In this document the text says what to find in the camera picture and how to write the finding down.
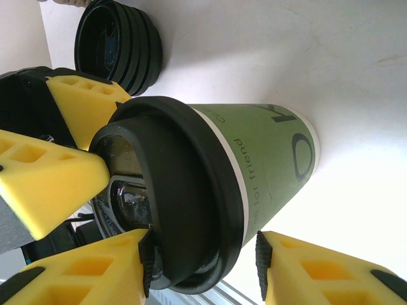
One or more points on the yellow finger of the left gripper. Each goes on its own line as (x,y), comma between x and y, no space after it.
(86,105)
(54,184)

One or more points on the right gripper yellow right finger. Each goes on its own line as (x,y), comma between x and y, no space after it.
(318,279)

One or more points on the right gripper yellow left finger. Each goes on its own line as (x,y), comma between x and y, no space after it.
(79,279)

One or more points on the black plastic cup lid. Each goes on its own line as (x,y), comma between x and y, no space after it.
(190,178)

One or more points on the green paper coffee cup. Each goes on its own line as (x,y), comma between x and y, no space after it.
(270,152)

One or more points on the stack of black cup lids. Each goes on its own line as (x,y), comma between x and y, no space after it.
(127,47)

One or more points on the aluminium mounting rail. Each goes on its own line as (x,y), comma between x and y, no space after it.
(206,295)

